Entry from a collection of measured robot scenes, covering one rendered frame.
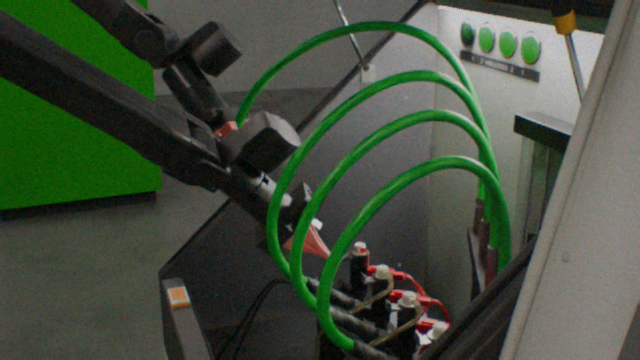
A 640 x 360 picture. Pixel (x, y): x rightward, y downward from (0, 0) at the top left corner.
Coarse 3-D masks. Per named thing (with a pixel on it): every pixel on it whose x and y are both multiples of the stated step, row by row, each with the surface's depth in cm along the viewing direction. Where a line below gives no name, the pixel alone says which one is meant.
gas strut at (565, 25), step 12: (552, 0) 63; (564, 0) 62; (552, 12) 64; (564, 12) 63; (564, 24) 63; (576, 24) 64; (564, 36) 65; (576, 60) 66; (576, 72) 66; (576, 84) 67
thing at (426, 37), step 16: (336, 32) 99; (352, 32) 99; (400, 32) 99; (416, 32) 99; (304, 48) 100; (448, 48) 99; (464, 80) 100; (256, 96) 103; (240, 112) 104; (480, 160) 104; (480, 192) 106
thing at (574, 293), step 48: (624, 0) 60; (624, 48) 60; (624, 96) 59; (576, 144) 63; (624, 144) 58; (576, 192) 63; (624, 192) 57; (576, 240) 62; (624, 240) 57; (528, 288) 67; (576, 288) 61; (624, 288) 56; (528, 336) 66; (576, 336) 60; (624, 336) 56
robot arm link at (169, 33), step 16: (80, 0) 107; (96, 0) 106; (112, 0) 106; (128, 0) 107; (96, 16) 107; (112, 16) 106; (128, 16) 105; (144, 16) 105; (112, 32) 106; (128, 32) 106; (160, 32) 105; (176, 32) 111; (128, 48) 106
